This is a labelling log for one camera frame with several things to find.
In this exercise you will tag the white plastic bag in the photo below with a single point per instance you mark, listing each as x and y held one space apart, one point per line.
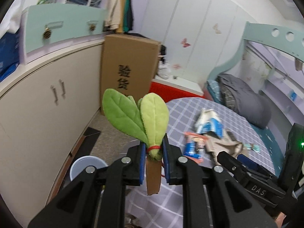
163 70

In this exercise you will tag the grey folded quilt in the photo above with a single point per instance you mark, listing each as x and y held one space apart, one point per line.
239 97

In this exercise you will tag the blue trash bin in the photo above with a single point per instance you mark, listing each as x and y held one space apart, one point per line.
83 162

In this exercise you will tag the hanging clothes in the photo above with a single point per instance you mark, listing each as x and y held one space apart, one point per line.
119 16

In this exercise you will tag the orange blue snack wrapper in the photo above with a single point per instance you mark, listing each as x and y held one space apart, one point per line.
194 146

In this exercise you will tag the red storage box white lid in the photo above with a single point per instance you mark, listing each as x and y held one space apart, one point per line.
169 92

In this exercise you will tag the crumpled brown paper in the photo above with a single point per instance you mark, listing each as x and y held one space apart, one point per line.
228 143

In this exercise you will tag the blue white crumpled package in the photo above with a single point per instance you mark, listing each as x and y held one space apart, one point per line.
209 121

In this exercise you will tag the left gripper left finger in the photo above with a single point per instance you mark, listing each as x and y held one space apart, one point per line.
96 197

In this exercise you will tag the tall brown cardboard box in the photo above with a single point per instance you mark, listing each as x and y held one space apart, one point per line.
128 64

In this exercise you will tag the green plush leaf toy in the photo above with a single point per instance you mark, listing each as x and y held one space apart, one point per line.
145 120

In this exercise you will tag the blue plastic bag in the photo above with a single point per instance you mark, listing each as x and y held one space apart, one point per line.
9 54

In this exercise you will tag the white low cabinet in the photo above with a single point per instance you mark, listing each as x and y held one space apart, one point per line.
42 119

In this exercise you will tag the teal bunk bed frame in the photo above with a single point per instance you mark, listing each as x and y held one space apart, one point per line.
254 54

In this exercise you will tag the teal wrapper with rubber band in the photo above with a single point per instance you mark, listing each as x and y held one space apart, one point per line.
252 147

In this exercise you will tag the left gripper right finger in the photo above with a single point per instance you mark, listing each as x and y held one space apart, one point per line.
211 196

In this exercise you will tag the teal drawer unit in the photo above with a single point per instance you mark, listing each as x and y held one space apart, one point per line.
50 27

